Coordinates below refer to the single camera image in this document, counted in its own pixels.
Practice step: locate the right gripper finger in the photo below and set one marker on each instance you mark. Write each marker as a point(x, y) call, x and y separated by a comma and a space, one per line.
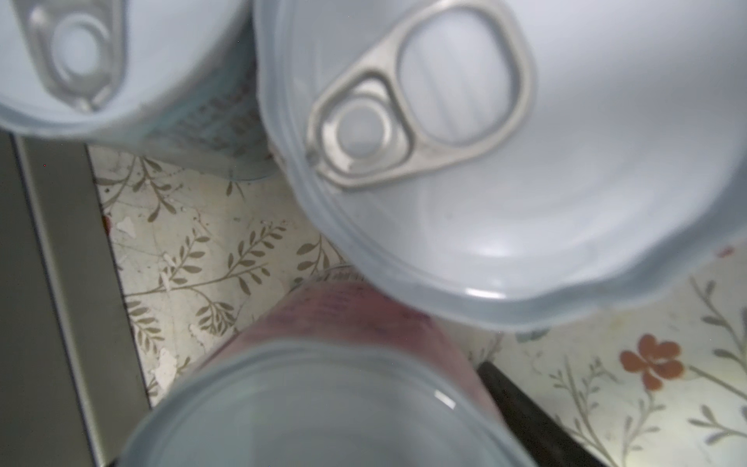
point(543, 438)

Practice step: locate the pink label can front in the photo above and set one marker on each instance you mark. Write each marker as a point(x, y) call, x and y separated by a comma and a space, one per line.
point(336, 374)

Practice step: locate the pink label can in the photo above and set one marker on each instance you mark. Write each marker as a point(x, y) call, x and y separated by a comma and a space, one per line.
point(336, 374)
point(511, 164)

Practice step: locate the floral patterned mat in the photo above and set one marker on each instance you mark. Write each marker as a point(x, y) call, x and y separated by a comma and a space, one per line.
point(200, 257)

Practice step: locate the teal label can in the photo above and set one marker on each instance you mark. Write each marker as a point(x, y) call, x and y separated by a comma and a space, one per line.
point(174, 81)

